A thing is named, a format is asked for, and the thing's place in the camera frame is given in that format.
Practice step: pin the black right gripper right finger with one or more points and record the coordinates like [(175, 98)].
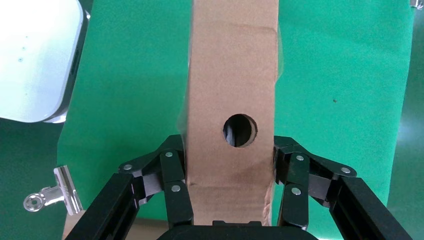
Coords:
[(357, 208)]

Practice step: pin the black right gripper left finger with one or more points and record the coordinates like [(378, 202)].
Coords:
[(116, 205)]

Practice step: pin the small cardboard box with hole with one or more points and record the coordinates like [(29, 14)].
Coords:
[(232, 66)]

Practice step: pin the silver binder clip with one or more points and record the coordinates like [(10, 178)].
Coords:
[(63, 192)]

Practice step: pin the green tablecloth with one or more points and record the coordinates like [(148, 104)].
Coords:
[(132, 82)]

